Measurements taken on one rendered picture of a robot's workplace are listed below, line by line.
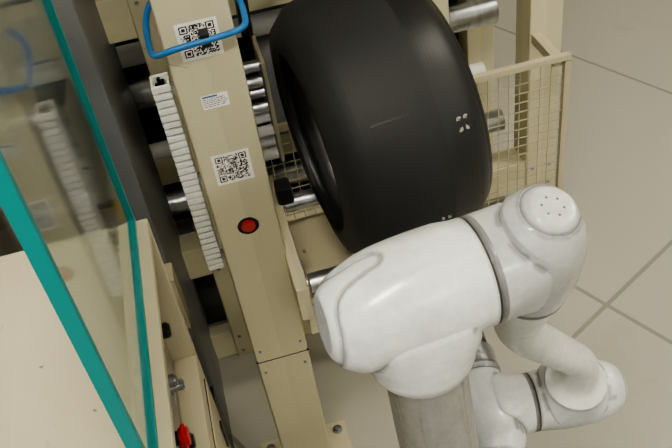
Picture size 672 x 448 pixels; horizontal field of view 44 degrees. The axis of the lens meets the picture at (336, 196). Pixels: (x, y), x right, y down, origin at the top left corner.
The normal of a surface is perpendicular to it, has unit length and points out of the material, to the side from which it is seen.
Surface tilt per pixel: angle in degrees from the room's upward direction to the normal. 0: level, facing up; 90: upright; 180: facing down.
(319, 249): 0
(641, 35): 0
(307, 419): 90
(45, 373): 0
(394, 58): 34
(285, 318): 90
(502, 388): 9
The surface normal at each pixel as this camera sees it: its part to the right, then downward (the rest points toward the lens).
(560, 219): 0.10, -0.65
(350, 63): 0.03, -0.34
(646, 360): -0.12, -0.75
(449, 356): 0.40, 0.51
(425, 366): 0.19, 0.56
